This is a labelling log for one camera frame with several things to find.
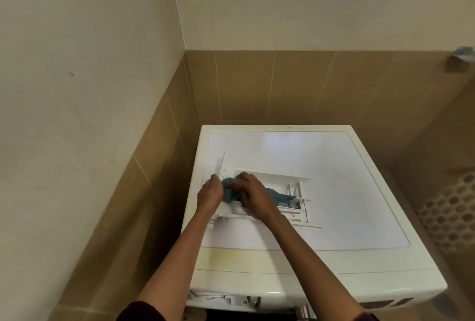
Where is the person's left hand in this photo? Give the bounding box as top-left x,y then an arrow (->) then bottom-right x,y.
196,174 -> 225,215

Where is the person's right hand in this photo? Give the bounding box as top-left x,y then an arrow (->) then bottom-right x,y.
230,172 -> 282,224

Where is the blue cloth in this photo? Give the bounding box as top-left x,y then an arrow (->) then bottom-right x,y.
221,176 -> 298,209

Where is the white detergent drawer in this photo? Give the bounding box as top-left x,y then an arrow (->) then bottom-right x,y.
207,150 -> 323,231

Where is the white washing machine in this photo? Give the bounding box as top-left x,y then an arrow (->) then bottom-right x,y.
181,124 -> 448,321

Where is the person's right forearm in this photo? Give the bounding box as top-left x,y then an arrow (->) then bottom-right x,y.
264,216 -> 367,321

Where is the person's left forearm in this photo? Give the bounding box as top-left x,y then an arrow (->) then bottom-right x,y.
136,207 -> 217,316

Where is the person's dark patterned left sleeve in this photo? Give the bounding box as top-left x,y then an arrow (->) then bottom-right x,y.
117,301 -> 166,321

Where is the black display panel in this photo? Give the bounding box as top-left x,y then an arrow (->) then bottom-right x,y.
358,296 -> 415,311

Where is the grey wall shelf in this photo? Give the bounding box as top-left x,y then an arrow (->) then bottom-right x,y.
450,46 -> 475,62

